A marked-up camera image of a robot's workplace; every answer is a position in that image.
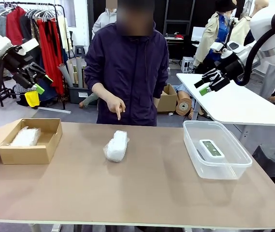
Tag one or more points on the dark storage bin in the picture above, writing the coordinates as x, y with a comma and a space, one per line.
79, 95

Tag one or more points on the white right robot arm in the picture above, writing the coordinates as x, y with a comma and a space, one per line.
265, 21

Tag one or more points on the person right forearm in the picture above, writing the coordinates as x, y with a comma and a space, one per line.
98, 87

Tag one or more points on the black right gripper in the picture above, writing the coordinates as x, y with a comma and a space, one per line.
232, 68

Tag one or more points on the mannequin with beige coat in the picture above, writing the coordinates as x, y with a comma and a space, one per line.
214, 31

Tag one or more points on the bubble clock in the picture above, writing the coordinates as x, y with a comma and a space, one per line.
115, 149
24, 137

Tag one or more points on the grey paper tube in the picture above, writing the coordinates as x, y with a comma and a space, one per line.
65, 75

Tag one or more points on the red jacket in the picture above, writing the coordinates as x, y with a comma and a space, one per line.
14, 26

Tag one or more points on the clear plastic container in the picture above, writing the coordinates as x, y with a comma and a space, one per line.
224, 171

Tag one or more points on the grey step stool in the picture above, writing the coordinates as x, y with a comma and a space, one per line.
79, 51

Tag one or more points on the person in navy jacket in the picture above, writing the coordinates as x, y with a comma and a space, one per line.
127, 72

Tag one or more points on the bare mannequin torso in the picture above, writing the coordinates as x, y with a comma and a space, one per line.
260, 7

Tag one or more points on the mannequin leg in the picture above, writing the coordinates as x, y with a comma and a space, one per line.
89, 99

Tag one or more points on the open brown cardboard box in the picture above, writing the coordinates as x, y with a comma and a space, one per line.
31, 154

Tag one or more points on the white monitor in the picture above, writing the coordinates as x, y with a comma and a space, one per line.
197, 33

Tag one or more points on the black clothes rack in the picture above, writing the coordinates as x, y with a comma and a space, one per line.
64, 104

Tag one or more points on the white computer case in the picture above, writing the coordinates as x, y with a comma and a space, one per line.
188, 64

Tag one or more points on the person right hand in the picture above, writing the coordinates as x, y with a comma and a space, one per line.
113, 102

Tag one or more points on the red dress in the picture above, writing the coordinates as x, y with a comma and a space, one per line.
49, 53

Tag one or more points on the cream hanging garment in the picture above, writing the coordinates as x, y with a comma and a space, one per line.
62, 31

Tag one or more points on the yellow bag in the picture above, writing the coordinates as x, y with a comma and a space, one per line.
32, 99

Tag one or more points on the white digital clock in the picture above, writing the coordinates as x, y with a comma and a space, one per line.
212, 149

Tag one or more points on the brown cardboard carton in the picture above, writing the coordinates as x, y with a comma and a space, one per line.
167, 100

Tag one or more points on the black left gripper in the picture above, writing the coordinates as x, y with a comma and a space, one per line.
18, 64

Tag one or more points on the person head black hair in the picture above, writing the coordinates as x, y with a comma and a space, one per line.
134, 17

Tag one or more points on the bystander in grey hoodie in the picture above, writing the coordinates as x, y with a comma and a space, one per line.
103, 23

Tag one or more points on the white table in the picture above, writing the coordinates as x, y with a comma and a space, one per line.
236, 104

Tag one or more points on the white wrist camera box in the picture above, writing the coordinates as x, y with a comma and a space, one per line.
27, 47
217, 46

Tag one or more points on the cardboard spool roll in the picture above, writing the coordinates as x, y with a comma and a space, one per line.
183, 105

